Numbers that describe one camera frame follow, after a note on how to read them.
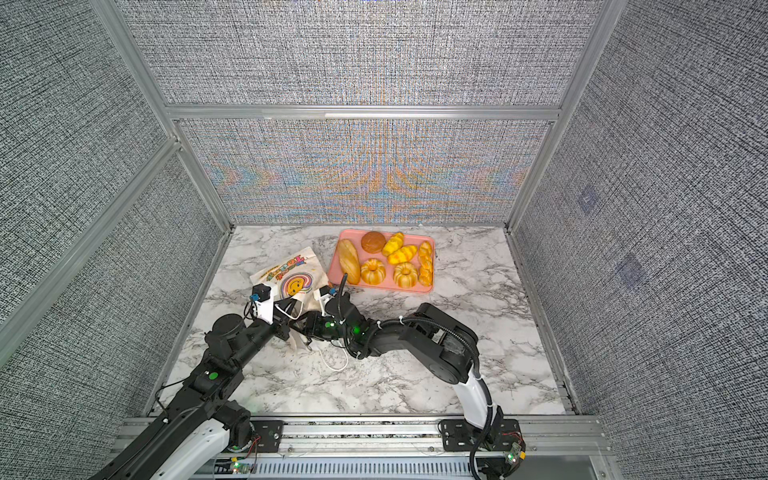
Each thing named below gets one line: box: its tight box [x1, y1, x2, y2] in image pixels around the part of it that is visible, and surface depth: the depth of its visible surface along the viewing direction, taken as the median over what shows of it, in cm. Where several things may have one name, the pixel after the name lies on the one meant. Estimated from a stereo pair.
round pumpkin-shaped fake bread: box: [360, 258, 387, 285], surface depth 103 cm
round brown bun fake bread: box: [361, 231, 387, 254], surface depth 112 cm
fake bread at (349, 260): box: [338, 239, 361, 285], surface depth 107 cm
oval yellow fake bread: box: [382, 232, 405, 257], surface depth 112 cm
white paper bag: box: [250, 246, 330, 305], surface depth 87 cm
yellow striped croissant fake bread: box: [388, 245, 417, 265], surface depth 108 cm
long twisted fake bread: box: [419, 240, 433, 287], surface depth 107 cm
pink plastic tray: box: [327, 229, 435, 293], surface depth 108 cm
